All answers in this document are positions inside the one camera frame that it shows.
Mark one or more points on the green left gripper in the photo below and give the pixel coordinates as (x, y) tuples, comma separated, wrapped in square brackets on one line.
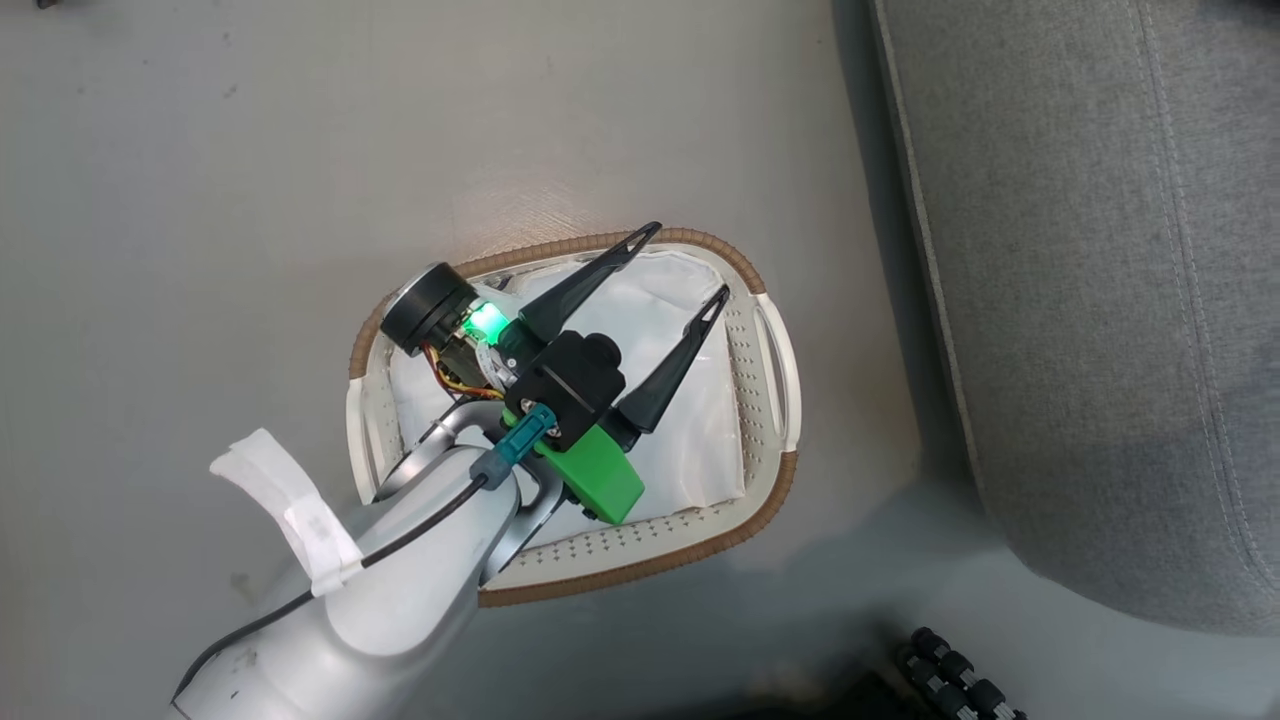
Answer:
[(595, 475)]

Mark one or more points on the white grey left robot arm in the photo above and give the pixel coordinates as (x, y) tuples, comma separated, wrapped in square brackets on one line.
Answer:
[(400, 610)]

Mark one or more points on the black roller wheel robot base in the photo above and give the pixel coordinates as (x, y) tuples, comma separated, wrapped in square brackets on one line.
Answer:
[(960, 680)]

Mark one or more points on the grey fabric sofa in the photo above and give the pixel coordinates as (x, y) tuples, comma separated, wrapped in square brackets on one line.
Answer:
[(1100, 300)]

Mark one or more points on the white basket liner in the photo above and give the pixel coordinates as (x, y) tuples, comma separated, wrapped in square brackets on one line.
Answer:
[(690, 440)]

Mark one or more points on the white laundry basket brown rim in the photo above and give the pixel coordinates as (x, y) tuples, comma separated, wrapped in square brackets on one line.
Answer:
[(650, 550)]

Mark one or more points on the white tape strip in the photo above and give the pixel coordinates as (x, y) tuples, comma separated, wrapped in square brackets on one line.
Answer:
[(300, 510)]

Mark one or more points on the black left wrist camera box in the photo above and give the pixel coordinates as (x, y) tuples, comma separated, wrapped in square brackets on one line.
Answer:
[(570, 385)]

